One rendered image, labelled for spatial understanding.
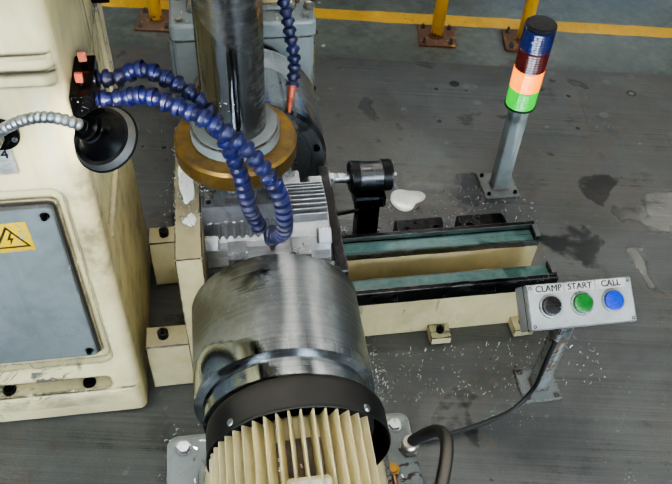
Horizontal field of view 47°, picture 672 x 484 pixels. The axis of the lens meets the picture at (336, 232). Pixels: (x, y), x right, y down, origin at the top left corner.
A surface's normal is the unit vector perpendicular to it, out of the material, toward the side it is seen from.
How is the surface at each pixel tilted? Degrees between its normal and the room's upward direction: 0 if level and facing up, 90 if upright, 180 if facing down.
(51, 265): 90
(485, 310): 90
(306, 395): 3
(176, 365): 90
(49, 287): 90
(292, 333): 5
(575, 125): 0
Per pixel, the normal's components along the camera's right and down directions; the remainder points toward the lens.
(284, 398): -0.12, -0.66
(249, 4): 0.67, 0.56
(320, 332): 0.45, -0.65
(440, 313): 0.15, 0.73
